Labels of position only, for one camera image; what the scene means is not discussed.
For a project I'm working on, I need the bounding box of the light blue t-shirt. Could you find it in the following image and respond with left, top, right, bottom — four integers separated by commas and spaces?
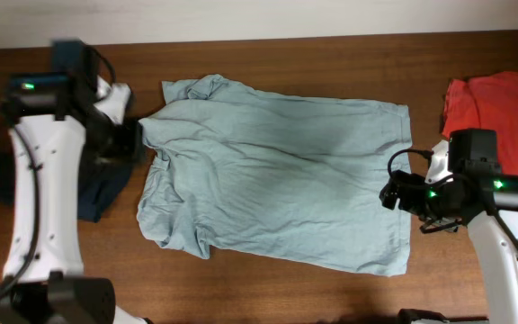
137, 75, 412, 276

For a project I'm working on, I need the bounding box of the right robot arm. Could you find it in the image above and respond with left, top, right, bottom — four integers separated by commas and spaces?
380, 170, 518, 323

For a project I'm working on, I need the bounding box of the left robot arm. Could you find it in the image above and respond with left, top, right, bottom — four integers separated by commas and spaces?
0, 73, 143, 323

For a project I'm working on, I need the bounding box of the dark navy folded garment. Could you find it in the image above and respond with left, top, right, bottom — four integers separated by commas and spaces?
0, 150, 133, 223

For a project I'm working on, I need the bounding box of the red t-shirt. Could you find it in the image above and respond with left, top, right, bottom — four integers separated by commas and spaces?
442, 72, 518, 175

